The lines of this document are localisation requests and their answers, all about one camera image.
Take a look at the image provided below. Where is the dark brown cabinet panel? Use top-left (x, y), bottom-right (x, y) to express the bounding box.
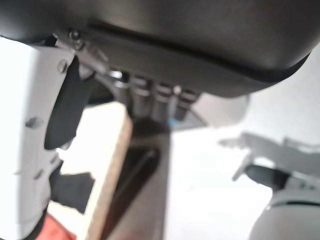
top-left (99, 116), bottom-right (176, 240)

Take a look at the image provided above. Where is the white robot leg with screws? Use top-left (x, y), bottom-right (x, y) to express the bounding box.
top-left (0, 36), bottom-right (96, 240)

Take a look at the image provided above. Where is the red cloth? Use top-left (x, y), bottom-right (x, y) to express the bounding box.
top-left (37, 211), bottom-right (79, 240)

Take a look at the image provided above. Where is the dark right robot hand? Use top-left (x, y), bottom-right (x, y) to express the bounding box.
top-left (0, 0), bottom-right (320, 151)

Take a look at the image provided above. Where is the light wooden board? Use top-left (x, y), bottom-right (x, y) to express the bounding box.
top-left (79, 101), bottom-right (134, 240)

